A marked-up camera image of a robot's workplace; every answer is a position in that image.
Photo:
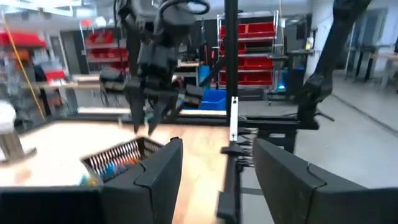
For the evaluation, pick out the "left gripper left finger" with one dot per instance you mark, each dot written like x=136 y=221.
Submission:
x=149 y=193

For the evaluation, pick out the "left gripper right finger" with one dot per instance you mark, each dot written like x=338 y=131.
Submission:
x=289 y=193

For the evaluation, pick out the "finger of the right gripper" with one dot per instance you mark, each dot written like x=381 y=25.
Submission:
x=136 y=105
x=163 y=107

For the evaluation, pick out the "black plastic slotted basket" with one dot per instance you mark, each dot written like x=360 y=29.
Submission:
x=152 y=146

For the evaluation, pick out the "teal rubber band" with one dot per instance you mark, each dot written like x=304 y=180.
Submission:
x=109 y=171

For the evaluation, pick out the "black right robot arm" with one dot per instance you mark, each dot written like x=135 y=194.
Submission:
x=177 y=17

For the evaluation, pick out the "wooden top work desk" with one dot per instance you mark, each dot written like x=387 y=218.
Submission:
x=62 y=84

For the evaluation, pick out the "wooden top standing desk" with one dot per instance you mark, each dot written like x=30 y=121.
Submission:
x=385 y=56

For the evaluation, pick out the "red storage bin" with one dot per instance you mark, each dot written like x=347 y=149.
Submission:
x=259 y=78
x=259 y=63
x=242 y=31
x=21 y=40
x=242 y=63
x=119 y=66
x=118 y=53
x=98 y=53
x=242 y=78
x=242 y=48
x=55 y=75
x=99 y=37
x=261 y=29

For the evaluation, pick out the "blue floor bin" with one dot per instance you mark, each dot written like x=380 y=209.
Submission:
x=213 y=99

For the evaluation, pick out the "silver aluminium bar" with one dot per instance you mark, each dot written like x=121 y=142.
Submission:
x=234 y=118

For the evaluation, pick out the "black monitor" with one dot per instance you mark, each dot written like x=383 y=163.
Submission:
x=300 y=31

